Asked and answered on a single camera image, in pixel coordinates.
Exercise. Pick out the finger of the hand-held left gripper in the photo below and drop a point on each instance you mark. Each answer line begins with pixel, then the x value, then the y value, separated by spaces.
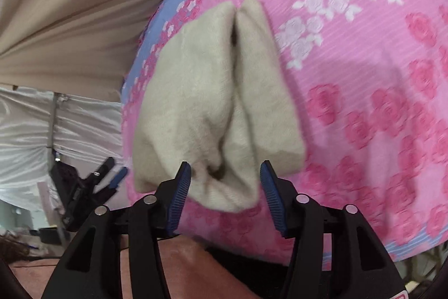
pixel 105 166
pixel 118 177

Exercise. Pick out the pink rose print bedsheet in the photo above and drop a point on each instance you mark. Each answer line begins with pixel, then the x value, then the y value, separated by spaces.
pixel 350 57

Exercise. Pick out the white satin cloth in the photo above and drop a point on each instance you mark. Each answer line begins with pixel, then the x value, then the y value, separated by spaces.
pixel 87 124

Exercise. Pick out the reddish brown cloth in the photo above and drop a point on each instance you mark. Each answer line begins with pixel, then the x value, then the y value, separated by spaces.
pixel 196 264

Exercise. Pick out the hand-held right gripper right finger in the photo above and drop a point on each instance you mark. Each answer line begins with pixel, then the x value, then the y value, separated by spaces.
pixel 273 201

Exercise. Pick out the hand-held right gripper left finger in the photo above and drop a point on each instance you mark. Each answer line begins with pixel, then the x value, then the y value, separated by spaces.
pixel 176 201

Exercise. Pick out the beige cloth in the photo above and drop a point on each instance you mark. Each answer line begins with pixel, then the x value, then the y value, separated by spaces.
pixel 87 4

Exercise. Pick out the cream knit sweater black hearts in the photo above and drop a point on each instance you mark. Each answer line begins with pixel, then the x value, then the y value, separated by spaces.
pixel 196 92

